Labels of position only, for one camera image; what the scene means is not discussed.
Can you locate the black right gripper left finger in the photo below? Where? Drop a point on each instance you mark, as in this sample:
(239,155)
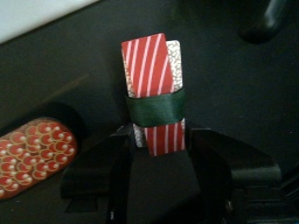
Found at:
(116,175)

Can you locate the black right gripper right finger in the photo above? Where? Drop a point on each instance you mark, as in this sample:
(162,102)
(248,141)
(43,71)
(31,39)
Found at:
(222,163)

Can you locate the red striped salmon toy sushi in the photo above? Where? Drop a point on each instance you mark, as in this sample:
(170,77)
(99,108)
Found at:
(147,64)

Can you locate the red roe toy sushi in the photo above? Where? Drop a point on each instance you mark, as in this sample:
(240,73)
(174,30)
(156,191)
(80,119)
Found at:
(35,151)

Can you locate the white cutting mat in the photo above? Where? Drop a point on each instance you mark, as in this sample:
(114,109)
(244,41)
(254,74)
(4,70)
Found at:
(31,14)

